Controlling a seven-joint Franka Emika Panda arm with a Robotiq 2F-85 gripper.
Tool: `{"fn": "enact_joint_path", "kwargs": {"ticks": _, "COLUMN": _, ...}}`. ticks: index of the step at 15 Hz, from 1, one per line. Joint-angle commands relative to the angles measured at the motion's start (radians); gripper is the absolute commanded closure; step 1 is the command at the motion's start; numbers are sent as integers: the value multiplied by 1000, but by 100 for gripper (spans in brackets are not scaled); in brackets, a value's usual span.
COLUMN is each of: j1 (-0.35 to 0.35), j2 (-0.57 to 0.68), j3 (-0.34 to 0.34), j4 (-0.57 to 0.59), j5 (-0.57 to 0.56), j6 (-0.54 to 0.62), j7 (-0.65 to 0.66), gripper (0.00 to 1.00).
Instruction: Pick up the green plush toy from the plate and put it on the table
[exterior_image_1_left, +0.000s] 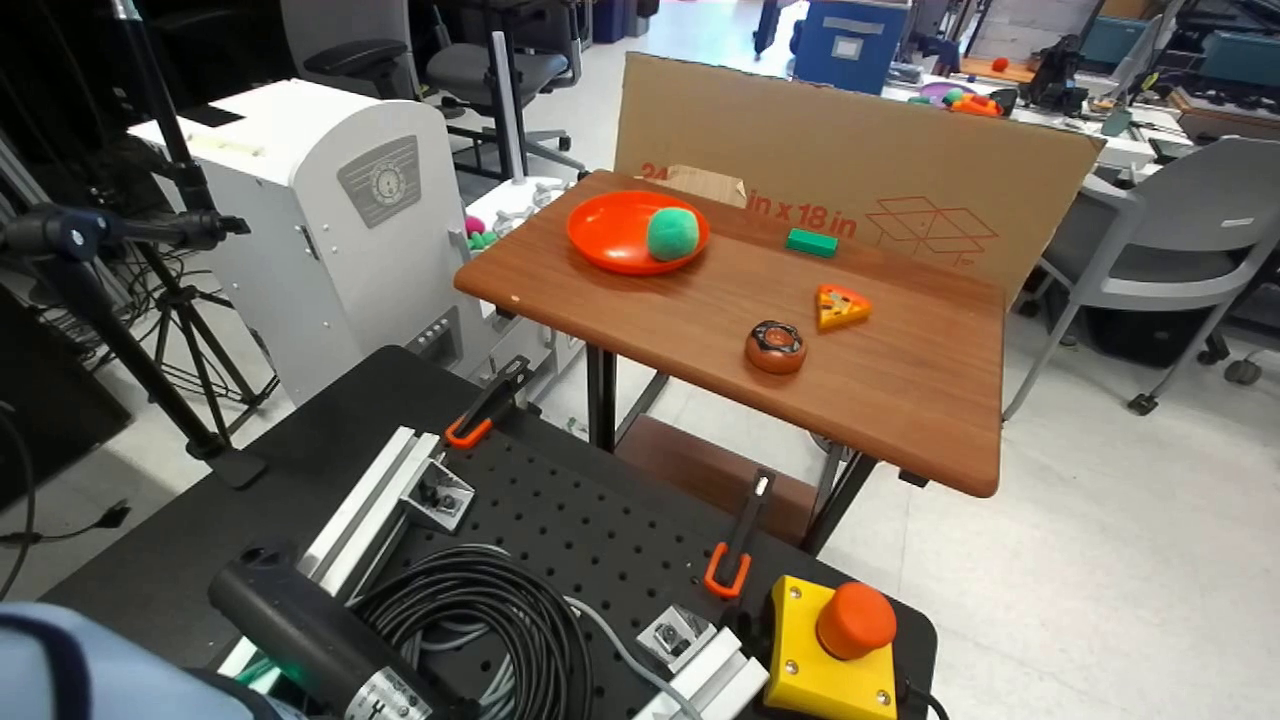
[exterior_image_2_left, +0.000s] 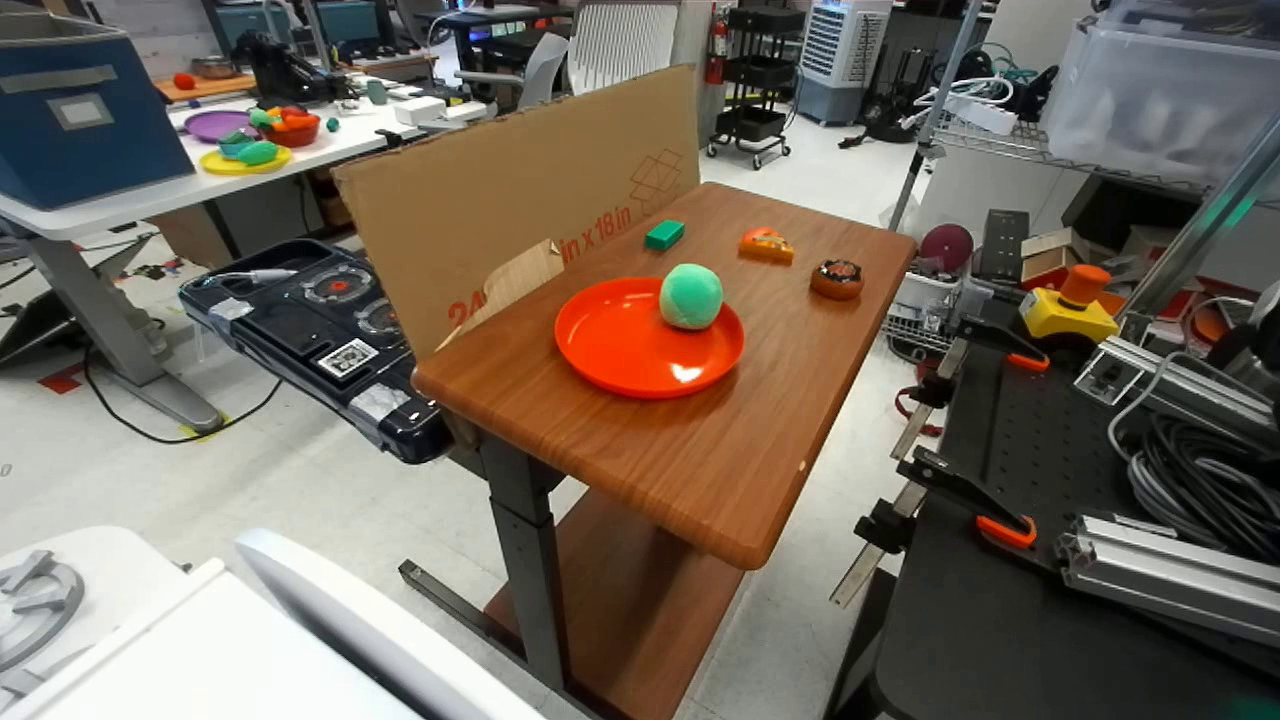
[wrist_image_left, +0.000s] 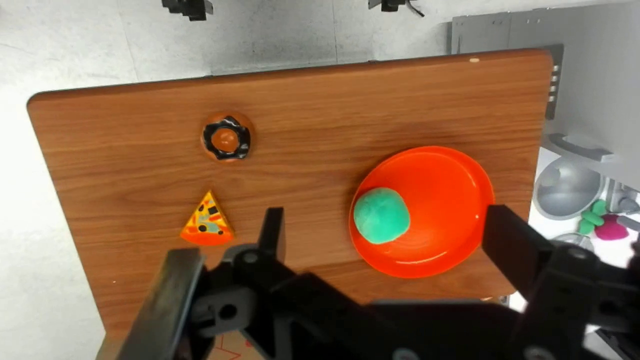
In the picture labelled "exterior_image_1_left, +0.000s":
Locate long aluminium extrusion rail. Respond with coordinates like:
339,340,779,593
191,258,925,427
215,424,475,684

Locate brown cardboard panel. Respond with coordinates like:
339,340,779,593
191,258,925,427
610,51,1112,311

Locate orange black clamp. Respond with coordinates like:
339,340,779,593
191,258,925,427
444,354,534,454
701,472,777,603

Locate short aluminium extrusion rail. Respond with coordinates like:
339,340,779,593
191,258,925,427
631,603,777,720

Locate white machine cabinet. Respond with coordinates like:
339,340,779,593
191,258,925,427
129,75,556,405

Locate blue storage bin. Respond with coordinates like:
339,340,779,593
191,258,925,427
787,0,916,96

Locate black office chair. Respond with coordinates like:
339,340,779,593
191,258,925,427
303,0,593,176

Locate black cylindrical mount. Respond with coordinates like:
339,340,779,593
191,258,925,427
208,544,437,720

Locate black coiled cable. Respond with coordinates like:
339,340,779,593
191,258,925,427
351,544,595,720

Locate brown wooden table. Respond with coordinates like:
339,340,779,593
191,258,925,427
453,167,1006,557

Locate black tripod stand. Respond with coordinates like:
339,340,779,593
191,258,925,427
0,0,285,463

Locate black perforated breadboard table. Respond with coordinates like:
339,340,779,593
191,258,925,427
42,345,944,720

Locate green ball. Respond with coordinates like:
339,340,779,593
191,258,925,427
644,205,704,263

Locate grey metal post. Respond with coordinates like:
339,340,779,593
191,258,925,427
484,28,531,184

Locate toy pizza slice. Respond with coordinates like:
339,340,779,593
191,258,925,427
810,285,874,335

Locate chocolate glazed toy donut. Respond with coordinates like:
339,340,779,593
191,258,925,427
739,316,810,378

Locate colourful small toys pile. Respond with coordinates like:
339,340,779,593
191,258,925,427
457,176,569,255

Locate yellow emergency stop box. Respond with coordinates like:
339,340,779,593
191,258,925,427
760,570,905,720

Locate green rectangular block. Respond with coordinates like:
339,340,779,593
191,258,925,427
779,223,842,263

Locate grey plastic chair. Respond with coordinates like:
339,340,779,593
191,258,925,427
1001,132,1280,424

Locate orange plastic plate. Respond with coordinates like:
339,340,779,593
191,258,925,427
562,187,714,279

